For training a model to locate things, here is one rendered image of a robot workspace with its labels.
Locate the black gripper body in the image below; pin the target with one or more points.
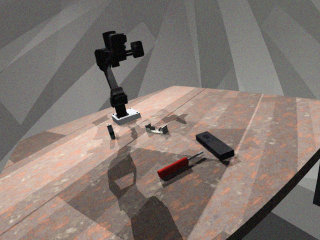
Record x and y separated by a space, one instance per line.
120 54

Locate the grey and green battery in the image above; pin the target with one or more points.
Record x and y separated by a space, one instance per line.
110 129

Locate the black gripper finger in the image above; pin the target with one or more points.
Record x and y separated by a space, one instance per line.
136 49
107 56

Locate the red screwdriver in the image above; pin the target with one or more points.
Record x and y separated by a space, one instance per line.
176 165

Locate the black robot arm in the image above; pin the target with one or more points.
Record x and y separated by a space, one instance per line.
118 98

